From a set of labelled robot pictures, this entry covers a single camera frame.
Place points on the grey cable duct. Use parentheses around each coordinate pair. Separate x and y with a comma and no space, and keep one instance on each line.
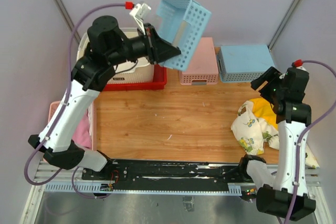
(149,186)

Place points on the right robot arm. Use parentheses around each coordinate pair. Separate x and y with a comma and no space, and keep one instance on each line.
(284,194)

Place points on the large cream basket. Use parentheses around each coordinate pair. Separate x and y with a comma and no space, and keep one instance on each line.
(143,71)

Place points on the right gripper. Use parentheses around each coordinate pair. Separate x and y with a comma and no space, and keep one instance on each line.
(276,76)

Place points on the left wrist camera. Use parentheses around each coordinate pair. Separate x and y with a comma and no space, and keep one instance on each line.
(139,12)

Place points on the blue perforated basket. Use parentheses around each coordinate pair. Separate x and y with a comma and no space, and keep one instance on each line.
(182,24)
(243,63)

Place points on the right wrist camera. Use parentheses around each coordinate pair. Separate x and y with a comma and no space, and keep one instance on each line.
(298,64)

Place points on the aluminium frame rail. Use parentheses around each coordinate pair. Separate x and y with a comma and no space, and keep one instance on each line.
(45,171)

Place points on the printed white yellow cloth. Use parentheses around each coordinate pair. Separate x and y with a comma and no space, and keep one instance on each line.
(254,125)

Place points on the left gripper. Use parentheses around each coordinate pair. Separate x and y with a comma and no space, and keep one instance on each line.
(158,50)

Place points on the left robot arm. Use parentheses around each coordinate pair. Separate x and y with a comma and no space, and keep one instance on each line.
(108,47)

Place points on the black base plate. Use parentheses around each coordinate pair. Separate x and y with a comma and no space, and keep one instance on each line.
(168,176)

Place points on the red tray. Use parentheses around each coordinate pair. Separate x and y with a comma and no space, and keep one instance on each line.
(158,83)

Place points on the pink perforated basket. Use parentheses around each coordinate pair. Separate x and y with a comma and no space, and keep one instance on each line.
(203,69)

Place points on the pink towel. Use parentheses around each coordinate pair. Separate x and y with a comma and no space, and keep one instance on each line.
(81,135)

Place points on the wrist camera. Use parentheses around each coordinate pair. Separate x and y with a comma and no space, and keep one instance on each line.
(298,64)
(139,12)

